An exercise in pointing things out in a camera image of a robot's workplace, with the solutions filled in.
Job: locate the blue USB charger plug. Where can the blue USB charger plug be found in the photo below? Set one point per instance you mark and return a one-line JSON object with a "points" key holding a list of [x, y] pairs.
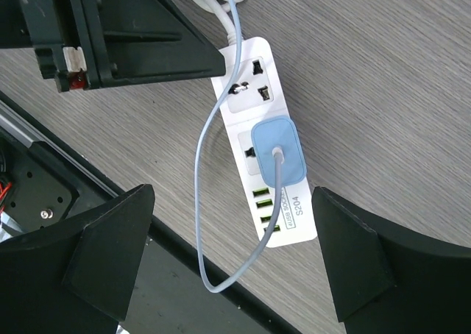
{"points": [[278, 152]]}

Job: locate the white USB power strip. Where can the white USB power strip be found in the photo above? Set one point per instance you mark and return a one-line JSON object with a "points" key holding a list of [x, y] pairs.
{"points": [[257, 121]]}

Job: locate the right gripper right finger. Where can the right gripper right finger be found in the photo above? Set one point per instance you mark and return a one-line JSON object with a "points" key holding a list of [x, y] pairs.
{"points": [[386, 278]]}

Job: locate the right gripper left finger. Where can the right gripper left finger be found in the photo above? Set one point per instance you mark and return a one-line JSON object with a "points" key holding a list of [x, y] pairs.
{"points": [[78, 275]]}

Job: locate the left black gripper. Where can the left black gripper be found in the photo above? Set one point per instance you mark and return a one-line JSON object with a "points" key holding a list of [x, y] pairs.
{"points": [[91, 44]]}

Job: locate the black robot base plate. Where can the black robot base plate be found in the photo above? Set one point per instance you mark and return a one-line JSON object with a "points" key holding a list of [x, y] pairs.
{"points": [[49, 183]]}

